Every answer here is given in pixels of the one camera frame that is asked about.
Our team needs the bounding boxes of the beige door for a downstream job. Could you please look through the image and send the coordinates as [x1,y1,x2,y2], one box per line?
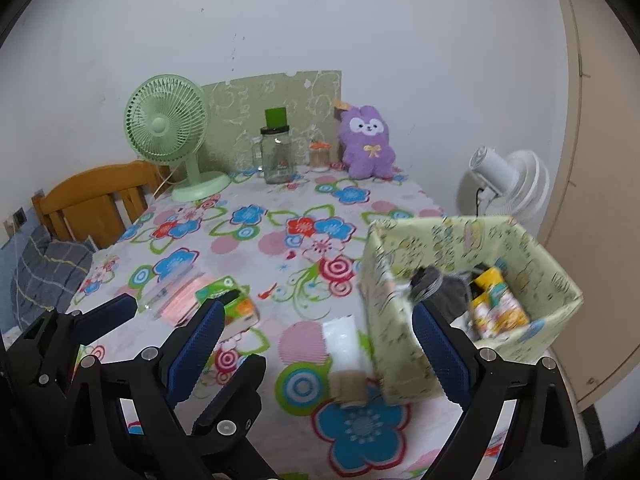
[537,0,640,411]

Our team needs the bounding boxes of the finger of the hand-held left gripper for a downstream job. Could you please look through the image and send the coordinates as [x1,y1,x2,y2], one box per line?
[70,294,138,348]
[192,352,278,480]

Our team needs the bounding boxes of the glass mug jar green lid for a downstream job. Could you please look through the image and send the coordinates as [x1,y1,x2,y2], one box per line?
[251,107,296,185]

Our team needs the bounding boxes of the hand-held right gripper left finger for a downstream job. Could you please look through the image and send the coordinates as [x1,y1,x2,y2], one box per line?
[62,297,228,480]

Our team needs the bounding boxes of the black bundle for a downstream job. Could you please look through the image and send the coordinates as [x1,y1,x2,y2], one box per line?
[435,275,476,328]

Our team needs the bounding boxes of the clear white plastic packet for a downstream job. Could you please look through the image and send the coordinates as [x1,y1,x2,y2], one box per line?
[321,314,376,376]

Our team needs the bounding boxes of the grey plaid pillow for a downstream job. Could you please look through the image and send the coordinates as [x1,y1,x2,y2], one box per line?
[10,232,96,326]

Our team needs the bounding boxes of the yellow tissue packet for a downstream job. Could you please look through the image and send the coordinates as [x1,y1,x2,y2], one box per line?
[470,260,532,341]

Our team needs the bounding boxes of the wooden bed headboard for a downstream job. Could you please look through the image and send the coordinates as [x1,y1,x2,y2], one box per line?
[31,160,173,251]

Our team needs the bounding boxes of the floral tablecloth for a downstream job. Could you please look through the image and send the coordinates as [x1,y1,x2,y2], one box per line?
[65,162,501,480]

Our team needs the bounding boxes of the green patterned board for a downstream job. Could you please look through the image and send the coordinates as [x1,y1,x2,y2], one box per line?
[200,69,343,171]

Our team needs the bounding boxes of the grey knitted sock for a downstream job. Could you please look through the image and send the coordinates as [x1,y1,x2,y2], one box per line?
[410,266,443,303]

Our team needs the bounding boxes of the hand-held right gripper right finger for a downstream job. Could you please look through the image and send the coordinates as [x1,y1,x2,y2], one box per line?
[411,301,586,480]

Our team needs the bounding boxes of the green patterned storage box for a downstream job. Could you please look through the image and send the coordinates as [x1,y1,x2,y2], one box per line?
[360,215,585,406]

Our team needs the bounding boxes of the green desk fan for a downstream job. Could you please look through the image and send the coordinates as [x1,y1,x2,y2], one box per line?
[123,74,232,203]

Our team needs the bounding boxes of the small jar orange lid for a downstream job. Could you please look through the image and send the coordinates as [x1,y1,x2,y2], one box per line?
[309,141,332,172]

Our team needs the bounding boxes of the wall socket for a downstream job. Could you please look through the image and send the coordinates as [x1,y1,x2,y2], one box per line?
[5,206,28,236]

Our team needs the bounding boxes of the white standing fan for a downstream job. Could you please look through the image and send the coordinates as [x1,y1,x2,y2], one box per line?
[456,146,551,226]

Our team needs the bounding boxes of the green orange tissue packet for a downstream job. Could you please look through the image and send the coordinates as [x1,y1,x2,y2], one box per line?
[195,276,261,343]

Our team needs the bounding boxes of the clear pouch pink contents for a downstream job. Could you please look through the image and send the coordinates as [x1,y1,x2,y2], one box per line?
[135,270,208,323]

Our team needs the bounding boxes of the purple plush toy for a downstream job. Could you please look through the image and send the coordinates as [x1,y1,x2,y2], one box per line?
[337,105,398,180]

